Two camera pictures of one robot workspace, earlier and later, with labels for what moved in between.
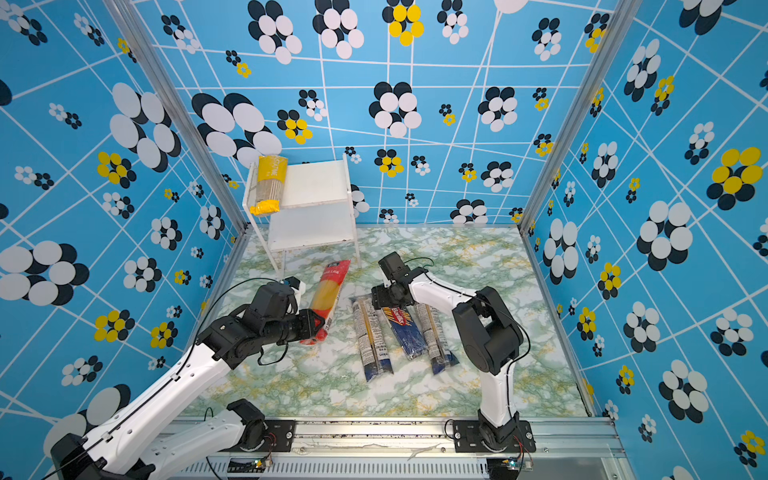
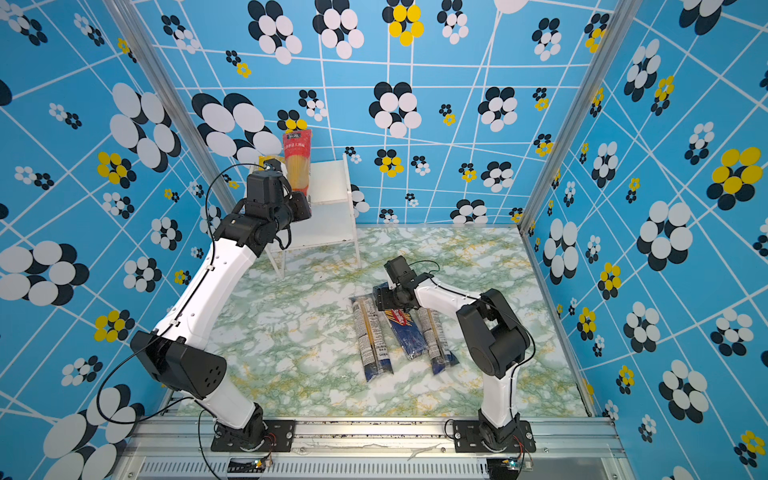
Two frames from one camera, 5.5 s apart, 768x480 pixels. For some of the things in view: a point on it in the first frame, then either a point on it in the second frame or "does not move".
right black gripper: [379, 299] does not move
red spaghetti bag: [327, 295] → [297, 148]
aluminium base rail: [417, 448] does not move
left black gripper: [310, 323] → [299, 200]
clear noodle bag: [374, 348] does not move
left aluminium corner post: [181, 111] does not move
